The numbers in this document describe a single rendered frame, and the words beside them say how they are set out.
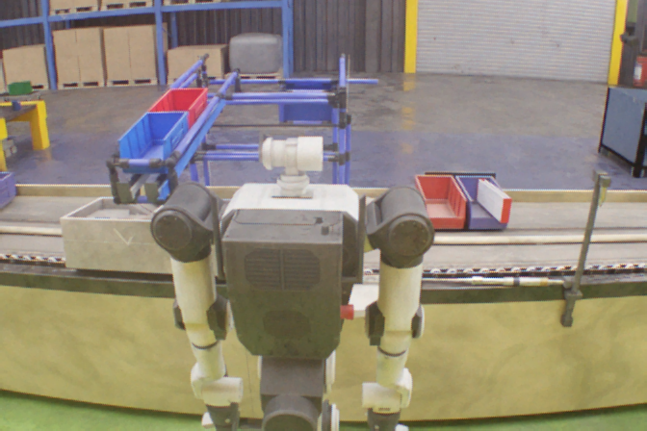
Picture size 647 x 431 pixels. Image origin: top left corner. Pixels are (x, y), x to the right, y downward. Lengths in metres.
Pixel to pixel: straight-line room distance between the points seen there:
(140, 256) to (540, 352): 1.59
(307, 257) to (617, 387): 1.91
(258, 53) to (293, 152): 9.68
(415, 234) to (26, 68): 12.06
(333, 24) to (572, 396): 10.51
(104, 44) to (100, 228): 10.07
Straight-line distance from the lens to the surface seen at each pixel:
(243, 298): 0.91
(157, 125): 1.97
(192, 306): 1.12
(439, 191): 2.57
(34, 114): 7.04
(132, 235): 1.89
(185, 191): 1.04
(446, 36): 12.14
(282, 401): 1.07
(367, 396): 1.33
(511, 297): 1.95
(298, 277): 0.86
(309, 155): 0.96
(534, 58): 12.82
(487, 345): 2.06
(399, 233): 0.93
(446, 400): 2.22
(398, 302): 1.06
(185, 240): 0.98
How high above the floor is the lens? 1.75
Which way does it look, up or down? 21 degrees down
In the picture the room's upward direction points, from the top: straight up
